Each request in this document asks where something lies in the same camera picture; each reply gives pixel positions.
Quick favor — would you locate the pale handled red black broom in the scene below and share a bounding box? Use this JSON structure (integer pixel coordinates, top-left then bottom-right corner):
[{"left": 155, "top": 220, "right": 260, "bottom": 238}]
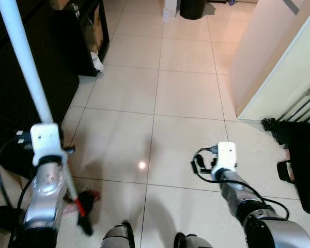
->
[{"left": 0, "top": 0, "right": 102, "bottom": 237}]

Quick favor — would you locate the white cloth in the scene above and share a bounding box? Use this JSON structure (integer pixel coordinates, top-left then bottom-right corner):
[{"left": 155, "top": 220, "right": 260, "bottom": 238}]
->
[{"left": 90, "top": 51, "right": 104, "bottom": 73}]

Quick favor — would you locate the robot left leg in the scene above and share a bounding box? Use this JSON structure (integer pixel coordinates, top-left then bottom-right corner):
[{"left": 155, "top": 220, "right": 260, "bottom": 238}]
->
[{"left": 100, "top": 221, "right": 137, "bottom": 248}]

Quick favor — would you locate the black open shelf unit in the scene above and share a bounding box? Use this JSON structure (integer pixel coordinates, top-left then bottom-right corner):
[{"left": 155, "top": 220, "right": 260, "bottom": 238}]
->
[{"left": 66, "top": 0, "right": 111, "bottom": 78}]

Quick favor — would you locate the black low cabinet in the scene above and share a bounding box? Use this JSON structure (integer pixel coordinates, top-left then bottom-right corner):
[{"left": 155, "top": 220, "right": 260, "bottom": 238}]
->
[{"left": 0, "top": 0, "right": 81, "bottom": 172}]

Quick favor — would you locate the black round container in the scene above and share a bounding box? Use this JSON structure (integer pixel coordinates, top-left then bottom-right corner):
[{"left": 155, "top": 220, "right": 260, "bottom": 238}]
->
[{"left": 179, "top": 0, "right": 208, "bottom": 21}]

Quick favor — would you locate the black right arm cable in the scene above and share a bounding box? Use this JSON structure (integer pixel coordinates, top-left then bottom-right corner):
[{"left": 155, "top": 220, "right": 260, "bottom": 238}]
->
[{"left": 190, "top": 146, "right": 291, "bottom": 221}]

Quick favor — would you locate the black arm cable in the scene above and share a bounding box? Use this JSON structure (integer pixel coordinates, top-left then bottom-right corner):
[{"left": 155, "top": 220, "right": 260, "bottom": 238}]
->
[
  {"left": 0, "top": 130, "right": 37, "bottom": 246},
  {"left": 190, "top": 146, "right": 291, "bottom": 221}
]

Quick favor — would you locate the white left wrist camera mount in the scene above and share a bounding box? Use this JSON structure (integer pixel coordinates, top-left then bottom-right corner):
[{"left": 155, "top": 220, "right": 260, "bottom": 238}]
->
[{"left": 29, "top": 122, "right": 63, "bottom": 166}]

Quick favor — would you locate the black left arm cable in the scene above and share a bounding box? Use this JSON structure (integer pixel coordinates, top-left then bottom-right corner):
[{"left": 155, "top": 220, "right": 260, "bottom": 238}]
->
[{"left": 0, "top": 130, "right": 37, "bottom": 246}]

